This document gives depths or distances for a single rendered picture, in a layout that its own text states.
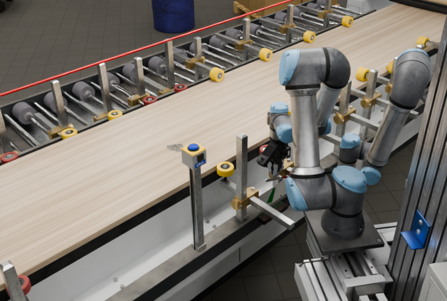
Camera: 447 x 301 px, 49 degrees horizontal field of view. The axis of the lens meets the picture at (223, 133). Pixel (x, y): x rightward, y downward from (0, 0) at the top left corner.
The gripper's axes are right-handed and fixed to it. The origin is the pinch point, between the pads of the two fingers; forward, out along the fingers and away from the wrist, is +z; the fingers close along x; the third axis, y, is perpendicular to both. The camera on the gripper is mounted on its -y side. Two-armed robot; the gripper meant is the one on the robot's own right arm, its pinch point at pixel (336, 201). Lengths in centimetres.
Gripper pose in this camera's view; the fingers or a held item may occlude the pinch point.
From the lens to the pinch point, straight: 225.1
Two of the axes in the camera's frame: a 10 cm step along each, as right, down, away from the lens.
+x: 7.3, -3.7, 5.7
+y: 6.8, 3.8, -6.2
